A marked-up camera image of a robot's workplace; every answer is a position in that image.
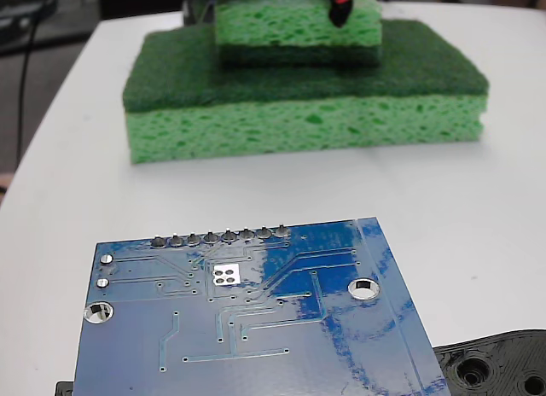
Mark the blue printed circuit board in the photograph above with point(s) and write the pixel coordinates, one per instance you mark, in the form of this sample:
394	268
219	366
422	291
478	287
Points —
264	349

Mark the small green scrub sponge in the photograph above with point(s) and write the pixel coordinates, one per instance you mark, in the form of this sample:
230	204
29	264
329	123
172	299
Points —
277	25

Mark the large green scrub sponge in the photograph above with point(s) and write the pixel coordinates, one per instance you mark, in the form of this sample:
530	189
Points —
298	123

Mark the dark background equipment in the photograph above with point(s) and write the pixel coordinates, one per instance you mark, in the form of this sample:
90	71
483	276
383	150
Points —
21	16

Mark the black plastic holder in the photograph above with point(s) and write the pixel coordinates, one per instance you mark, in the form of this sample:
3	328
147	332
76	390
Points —
490	362

